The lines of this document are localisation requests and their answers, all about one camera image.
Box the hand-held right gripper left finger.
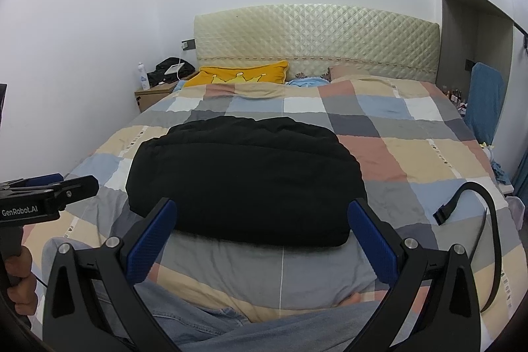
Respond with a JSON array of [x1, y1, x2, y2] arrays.
[[41, 197, 182, 352]]

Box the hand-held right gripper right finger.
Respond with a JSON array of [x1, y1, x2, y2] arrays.
[[347, 197, 489, 352]]

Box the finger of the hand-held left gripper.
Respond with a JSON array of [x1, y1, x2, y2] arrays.
[[43, 176, 100, 213], [8, 173, 64, 190]]

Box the black puffer jacket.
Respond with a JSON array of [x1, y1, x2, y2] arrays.
[[126, 116, 369, 248]]

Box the person's left hand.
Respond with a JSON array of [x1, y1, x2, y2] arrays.
[[5, 245, 39, 317]]

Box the black belt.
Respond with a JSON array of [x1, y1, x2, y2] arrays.
[[433, 181, 505, 314]]

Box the checkered duvet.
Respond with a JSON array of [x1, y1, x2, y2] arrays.
[[20, 76, 522, 349]]

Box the person's light blue jeans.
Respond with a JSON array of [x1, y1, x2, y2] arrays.
[[41, 208, 382, 352]]

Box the wooden nightstand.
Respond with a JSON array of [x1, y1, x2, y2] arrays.
[[134, 72, 199, 113]]

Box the white spray bottle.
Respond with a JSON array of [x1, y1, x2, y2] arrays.
[[137, 62, 151, 91]]

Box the black bag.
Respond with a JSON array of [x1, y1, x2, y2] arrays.
[[146, 57, 196, 87]]

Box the light blue cloth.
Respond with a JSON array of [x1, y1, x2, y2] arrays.
[[491, 160, 513, 184]]

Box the row of small bottles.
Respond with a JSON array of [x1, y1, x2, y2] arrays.
[[443, 86, 469, 109]]

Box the pink pillow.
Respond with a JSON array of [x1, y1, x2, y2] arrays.
[[328, 64, 373, 83]]

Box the light blue pillow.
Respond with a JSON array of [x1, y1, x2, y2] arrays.
[[286, 76, 331, 88]]

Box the yellow crown pillow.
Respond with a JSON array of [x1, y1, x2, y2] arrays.
[[181, 60, 289, 89]]

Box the cream quilted headboard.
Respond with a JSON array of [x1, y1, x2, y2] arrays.
[[194, 3, 441, 85]]

